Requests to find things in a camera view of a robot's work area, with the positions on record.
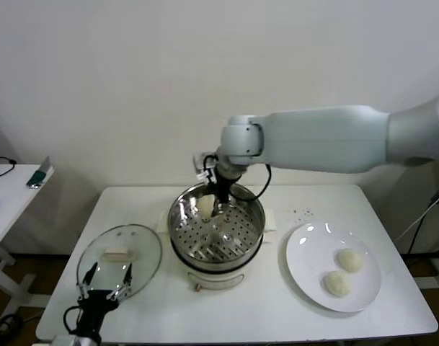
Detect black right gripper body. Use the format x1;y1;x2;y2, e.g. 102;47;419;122
206;169;238;202

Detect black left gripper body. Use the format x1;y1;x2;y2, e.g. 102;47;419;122
77;290;120;339

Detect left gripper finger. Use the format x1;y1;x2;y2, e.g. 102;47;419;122
107;262;134;301
76;262;99;300

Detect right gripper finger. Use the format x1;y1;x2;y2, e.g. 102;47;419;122
210;195;228;218

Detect white steamed baozi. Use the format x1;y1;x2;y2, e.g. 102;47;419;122
197;194;216;219
323;271;352;298
336;248;365;273

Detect glass lid with cream handle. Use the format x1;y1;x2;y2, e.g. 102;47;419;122
76;223;164;301

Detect perforated steel steamer basket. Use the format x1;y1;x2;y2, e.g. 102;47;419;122
156;182;278;271

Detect cream electric cooker base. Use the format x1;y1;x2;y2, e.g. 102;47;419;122
170;230;274;292

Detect brown crumbs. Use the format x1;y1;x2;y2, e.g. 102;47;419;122
285;207;316;223

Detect white round plate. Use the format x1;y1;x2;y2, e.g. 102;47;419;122
285;222;382;314

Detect white side table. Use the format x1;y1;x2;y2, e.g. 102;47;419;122
0;164;56;318

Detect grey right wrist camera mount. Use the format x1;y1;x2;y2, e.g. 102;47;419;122
192;151;220;183

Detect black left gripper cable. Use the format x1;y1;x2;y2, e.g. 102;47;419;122
63;306;84;336

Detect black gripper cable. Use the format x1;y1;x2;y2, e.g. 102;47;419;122
63;306;84;336
229;164;272;206

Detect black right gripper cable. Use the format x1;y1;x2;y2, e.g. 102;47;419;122
229;164;272;206

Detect black floor cables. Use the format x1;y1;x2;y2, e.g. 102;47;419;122
0;313;25;338

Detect green-handled metal tool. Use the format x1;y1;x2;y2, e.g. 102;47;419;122
26;156;53;190

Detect black cable on side table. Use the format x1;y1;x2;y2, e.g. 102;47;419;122
0;156;18;178

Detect black hanging cable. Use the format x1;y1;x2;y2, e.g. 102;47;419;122
408;201;439;255

